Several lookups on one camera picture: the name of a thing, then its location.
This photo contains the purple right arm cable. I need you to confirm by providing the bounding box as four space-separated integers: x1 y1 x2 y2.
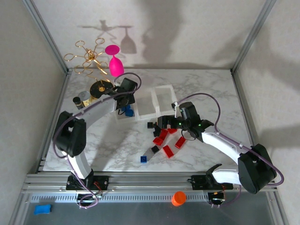
174 93 285 209

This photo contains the grey slotted cable duct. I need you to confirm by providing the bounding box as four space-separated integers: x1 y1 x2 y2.
30 193 211 203

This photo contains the pink wine glass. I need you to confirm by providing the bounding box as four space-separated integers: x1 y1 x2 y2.
105 44 125 77

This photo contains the gold wire glass rack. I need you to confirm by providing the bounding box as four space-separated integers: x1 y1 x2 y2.
63 38 116 99

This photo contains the aluminium front rail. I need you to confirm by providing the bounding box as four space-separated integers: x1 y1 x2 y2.
20 172 279 193

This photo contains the clear plastic bin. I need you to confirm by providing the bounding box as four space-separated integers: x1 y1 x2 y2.
115 102 138 121
151 86 179 117
135 90 160 121

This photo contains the blue sponge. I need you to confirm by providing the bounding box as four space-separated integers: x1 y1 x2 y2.
33 204 53 216

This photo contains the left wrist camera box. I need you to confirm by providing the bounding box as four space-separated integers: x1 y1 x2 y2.
120 78 139 91

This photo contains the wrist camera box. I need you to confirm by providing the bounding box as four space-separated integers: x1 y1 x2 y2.
172 101 200 120
120 78 139 91

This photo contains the silver-lid gold tin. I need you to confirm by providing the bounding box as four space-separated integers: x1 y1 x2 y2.
78 91 92 107

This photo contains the orange plastic cup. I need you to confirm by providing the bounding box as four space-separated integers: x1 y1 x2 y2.
171 191 187 207

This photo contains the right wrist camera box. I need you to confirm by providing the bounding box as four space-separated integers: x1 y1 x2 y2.
172 101 200 120

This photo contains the small black-lid jar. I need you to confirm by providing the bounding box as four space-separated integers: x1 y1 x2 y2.
72 96 84 111

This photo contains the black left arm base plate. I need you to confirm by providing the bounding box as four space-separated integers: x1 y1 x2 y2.
66 175 110 191

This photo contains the aluminium frame post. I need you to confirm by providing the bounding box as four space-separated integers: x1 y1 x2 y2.
22 0 71 74
230 0 278 72

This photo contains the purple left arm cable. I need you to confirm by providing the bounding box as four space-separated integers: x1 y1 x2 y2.
52 72 143 210

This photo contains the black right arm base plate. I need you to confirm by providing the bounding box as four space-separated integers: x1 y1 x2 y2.
190 174 234 191

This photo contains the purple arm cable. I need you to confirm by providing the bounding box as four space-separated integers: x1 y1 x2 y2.
52 72 143 210
174 93 285 209

